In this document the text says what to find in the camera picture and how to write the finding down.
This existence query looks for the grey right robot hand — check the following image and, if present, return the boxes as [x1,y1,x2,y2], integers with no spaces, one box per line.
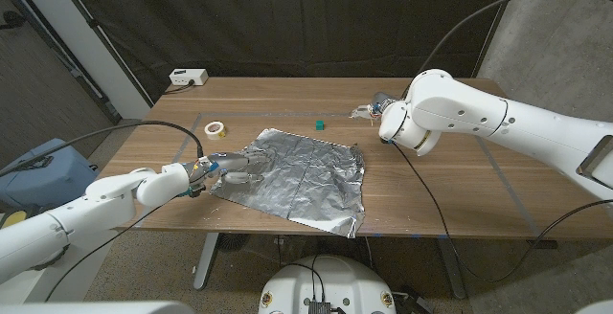
[350,91,398,120]

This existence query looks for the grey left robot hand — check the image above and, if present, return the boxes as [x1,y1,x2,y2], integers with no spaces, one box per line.
[189,150,274,196]

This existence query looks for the crinkled aluminum foil sheet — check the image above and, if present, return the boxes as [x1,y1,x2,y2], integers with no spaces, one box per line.
[209,127,366,239]

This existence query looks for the white tape roll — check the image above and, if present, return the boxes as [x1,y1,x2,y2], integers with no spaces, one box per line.
[204,121,227,141]

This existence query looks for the black round floor object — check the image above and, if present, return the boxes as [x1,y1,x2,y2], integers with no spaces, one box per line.
[217,232,250,254]

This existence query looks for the white power box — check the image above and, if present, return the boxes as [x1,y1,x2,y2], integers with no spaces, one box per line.
[169,68,210,87]

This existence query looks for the grey table leg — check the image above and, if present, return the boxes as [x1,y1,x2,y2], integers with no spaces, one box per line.
[193,232,220,291]
[438,236,468,300]

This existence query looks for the black backdrop curtain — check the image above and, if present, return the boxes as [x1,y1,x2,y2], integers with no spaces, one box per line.
[50,0,521,102]

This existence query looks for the black backdrop stand pole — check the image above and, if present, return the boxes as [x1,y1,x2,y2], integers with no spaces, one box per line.
[471,0,523,79]
[49,0,153,102]

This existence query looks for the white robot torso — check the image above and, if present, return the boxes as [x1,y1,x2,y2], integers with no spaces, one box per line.
[258,255,397,314]

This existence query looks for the blue plastic container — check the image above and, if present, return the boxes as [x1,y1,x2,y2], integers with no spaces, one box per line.
[0,137,100,210]

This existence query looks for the black flat device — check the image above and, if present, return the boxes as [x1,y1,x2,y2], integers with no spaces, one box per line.
[16,155,54,170]

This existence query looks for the yellow oval pad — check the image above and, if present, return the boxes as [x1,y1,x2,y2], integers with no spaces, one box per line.
[0,210,28,230]

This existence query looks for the black power box cable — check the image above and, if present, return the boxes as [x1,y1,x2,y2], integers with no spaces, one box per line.
[162,79,196,96]

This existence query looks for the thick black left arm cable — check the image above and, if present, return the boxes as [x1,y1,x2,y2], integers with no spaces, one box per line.
[0,120,206,179]

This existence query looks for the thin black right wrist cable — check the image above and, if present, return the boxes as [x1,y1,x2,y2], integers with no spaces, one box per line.
[390,140,613,284]

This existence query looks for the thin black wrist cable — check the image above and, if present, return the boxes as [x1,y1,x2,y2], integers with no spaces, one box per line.
[390,140,613,284]
[44,202,162,303]

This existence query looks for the black torso cable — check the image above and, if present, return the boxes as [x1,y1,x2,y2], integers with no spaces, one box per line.
[279,255,328,303]

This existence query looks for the thin black left wrist cable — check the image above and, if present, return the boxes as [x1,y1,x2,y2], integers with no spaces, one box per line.
[44,202,162,303]

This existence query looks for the dark door frame rail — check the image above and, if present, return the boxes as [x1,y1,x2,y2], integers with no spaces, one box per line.
[0,0,122,124]

